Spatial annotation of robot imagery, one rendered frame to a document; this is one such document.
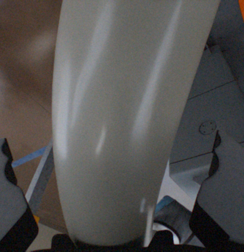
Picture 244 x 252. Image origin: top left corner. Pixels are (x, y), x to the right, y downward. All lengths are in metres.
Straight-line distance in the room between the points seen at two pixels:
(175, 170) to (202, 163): 0.11
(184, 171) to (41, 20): 1.28
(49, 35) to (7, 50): 0.43
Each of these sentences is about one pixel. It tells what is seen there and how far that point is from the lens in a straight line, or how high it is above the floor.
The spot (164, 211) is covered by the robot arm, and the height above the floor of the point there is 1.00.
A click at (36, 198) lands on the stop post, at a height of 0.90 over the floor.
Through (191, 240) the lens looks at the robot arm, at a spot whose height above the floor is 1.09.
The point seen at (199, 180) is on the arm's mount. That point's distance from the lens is 0.85.
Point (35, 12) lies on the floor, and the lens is 1.52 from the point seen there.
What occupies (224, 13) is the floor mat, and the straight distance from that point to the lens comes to 1.36.
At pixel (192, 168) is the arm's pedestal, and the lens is 0.82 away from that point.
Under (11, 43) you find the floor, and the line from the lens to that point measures 1.73.
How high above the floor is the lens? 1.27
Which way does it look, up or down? 42 degrees down
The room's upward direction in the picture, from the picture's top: 169 degrees counter-clockwise
